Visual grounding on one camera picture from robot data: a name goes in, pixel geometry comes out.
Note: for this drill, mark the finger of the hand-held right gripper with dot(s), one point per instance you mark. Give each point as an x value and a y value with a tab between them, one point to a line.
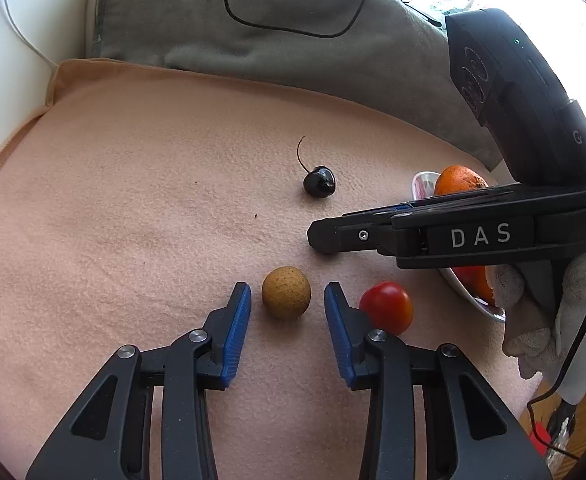
343	234
403	206

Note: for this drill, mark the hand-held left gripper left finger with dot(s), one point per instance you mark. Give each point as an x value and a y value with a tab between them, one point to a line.
235	332

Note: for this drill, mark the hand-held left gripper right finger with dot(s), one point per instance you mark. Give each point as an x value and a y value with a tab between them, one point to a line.
340	335

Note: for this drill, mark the white bowl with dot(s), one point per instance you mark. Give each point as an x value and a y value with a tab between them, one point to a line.
423	182

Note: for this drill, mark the mandarin with green stem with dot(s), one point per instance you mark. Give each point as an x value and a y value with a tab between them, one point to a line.
460	180

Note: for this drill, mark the round brown longan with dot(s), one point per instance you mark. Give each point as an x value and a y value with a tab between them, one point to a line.
287	292

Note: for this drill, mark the large orange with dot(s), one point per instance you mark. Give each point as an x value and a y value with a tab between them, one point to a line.
480	285

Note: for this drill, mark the person's right hand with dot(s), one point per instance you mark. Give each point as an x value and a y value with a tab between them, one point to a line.
533	340

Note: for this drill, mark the red cherry tomato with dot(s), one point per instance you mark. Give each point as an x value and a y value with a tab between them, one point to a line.
387	308

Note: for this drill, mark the dark cherry with stem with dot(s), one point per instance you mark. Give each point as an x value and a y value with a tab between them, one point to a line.
319	181

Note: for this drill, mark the peach fleece blanket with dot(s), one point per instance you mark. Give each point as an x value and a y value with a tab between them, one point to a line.
123	185

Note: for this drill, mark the small red object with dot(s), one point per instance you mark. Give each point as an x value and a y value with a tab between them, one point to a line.
542	434

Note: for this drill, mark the grey plush cushion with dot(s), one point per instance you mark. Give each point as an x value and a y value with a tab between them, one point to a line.
173	20

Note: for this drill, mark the white sofa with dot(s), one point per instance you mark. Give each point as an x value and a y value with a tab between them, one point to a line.
3	100

